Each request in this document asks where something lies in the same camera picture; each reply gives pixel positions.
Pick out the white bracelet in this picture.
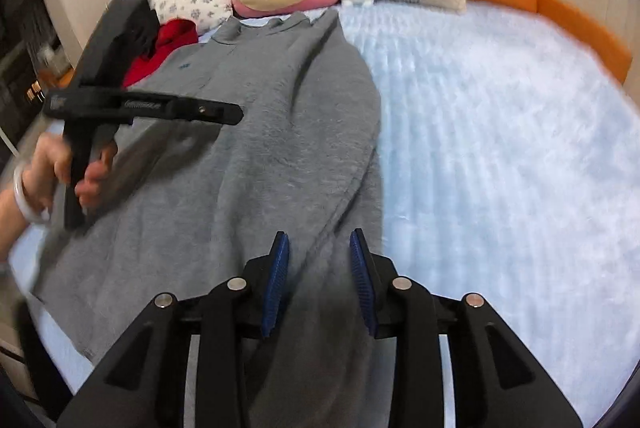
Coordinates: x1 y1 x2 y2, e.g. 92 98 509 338
13 164 52 225

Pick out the grey sweater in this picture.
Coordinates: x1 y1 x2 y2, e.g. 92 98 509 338
32 8 383 428

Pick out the person's left hand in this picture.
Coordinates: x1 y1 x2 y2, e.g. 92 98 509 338
22 133 119 210

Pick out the dark shelf unit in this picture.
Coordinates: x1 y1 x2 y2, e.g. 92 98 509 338
0 0 76 149

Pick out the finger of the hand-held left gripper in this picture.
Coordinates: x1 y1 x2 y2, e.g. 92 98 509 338
119 89 245 127

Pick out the red garment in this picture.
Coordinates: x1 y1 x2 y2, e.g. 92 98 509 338
122 19 200 88

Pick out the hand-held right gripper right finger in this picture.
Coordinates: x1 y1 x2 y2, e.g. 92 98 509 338
348 228 586 428

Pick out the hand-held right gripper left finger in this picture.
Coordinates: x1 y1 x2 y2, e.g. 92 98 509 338
56 231 291 428

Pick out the light blue bed blanket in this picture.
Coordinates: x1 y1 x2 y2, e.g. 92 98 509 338
10 0 640 428

